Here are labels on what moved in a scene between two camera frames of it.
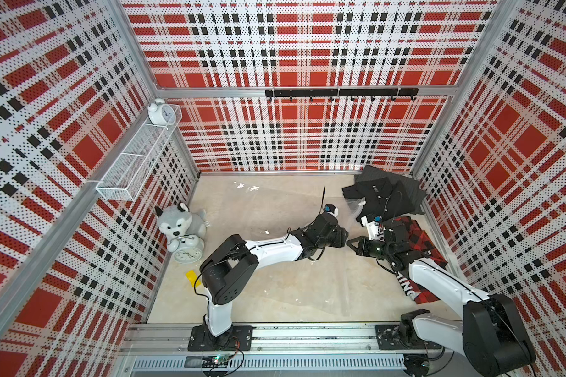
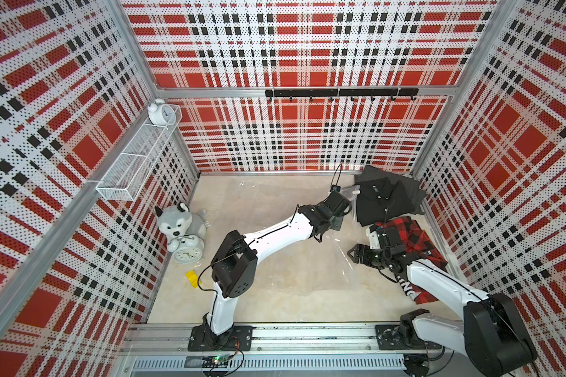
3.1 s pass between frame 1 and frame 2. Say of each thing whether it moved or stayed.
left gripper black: moved
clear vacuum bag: moved
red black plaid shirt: stayed
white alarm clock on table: stayed
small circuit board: stayed
